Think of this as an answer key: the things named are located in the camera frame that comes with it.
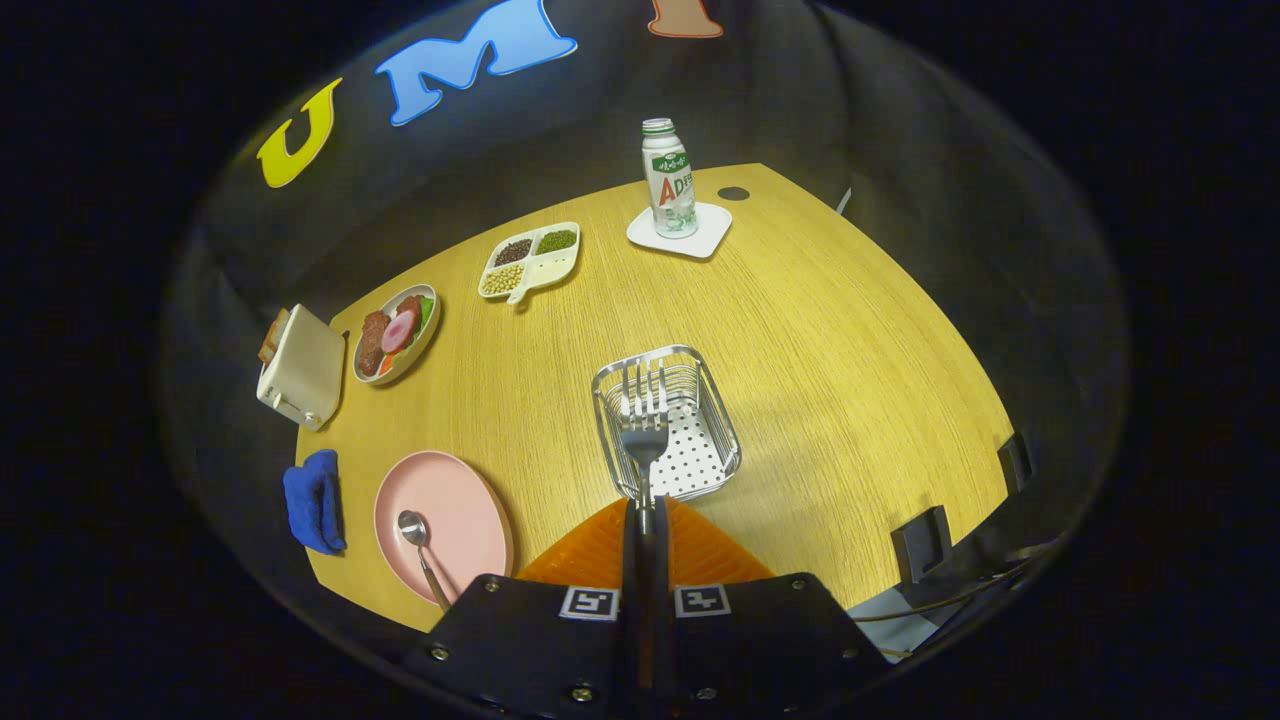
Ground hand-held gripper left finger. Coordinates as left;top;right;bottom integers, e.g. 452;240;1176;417
405;497;651;716

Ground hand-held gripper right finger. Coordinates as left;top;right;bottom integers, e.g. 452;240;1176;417
650;497;891;716

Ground metal spoon with brown handle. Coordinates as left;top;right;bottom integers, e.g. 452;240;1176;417
397;510;453;613

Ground metal fork with brown handle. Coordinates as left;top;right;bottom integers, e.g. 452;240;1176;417
618;362;671;536

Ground pink plate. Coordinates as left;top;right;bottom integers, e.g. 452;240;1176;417
374;451;515;606

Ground black table clamp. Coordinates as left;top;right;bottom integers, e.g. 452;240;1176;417
891;505;952;584
997;432;1034;493

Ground blue cloth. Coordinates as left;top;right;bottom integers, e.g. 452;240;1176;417
282;449;347;556

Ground white food bowl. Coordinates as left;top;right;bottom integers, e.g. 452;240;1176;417
352;284;441;387

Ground large brown meat patty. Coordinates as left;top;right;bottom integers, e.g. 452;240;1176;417
358;311;391;378

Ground white toaster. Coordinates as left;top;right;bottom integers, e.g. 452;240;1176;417
256;304;347;432

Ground white divided tray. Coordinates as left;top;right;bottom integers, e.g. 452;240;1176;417
478;221;582;305

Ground brown toast slices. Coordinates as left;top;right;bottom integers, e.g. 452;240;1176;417
258;308;291;365

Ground white square coaster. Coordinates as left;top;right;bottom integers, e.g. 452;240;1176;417
626;202;733;261

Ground white green drink bottle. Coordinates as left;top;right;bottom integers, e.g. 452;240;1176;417
641;118;699;239

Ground thin dark cable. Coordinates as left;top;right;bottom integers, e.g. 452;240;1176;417
850;570;1051;623

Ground metal wire basket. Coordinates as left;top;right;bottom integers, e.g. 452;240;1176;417
591;345;742;502

